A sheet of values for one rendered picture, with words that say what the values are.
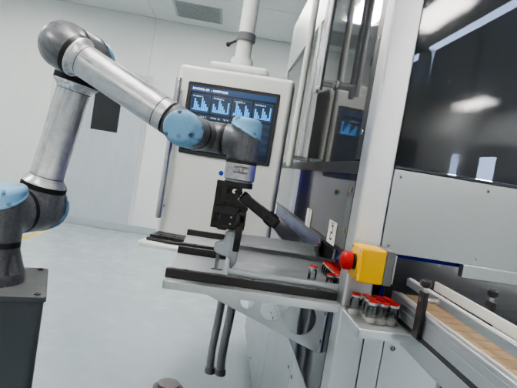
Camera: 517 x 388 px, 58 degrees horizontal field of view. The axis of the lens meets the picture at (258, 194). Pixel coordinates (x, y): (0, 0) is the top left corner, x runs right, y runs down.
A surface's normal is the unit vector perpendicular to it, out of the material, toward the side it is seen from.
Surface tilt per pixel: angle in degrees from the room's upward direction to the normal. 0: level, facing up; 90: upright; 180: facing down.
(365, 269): 90
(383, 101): 90
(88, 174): 90
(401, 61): 90
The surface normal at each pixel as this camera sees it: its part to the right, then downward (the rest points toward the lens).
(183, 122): -0.20, 0.02
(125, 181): 0.07, 0.07
